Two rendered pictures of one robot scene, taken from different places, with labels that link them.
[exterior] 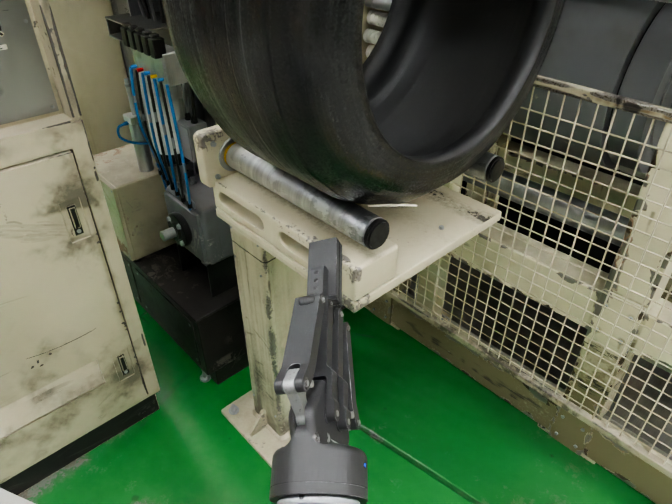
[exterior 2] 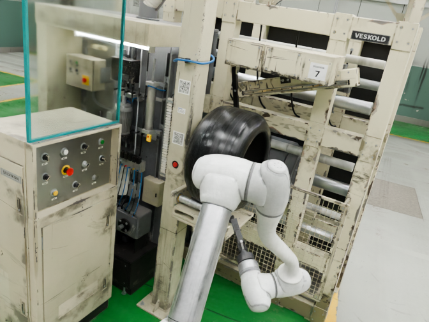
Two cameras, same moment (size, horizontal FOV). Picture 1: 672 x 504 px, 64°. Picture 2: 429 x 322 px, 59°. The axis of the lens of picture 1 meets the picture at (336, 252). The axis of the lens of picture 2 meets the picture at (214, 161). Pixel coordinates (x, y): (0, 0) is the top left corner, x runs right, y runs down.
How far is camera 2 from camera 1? 138 cm
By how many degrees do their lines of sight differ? 23
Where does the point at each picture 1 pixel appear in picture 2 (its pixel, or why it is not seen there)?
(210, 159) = (174, 199)
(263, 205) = (193, 213)
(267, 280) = (175, 240)
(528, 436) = not seen: hidden behind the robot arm
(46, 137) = (108, 191)
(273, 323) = (173, 257)
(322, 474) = (249, 255)
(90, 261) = (107, 236)
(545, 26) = not seen: hidden behind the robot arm
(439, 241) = (240, 222)
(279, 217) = not seen: hidden behind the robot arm
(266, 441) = (160, 313)
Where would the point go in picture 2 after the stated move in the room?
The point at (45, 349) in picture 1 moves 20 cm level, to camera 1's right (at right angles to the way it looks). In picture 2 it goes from (87, 273) to (122, 270)
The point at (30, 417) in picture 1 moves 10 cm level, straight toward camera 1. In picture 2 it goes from (74, 305) to (86, 312)
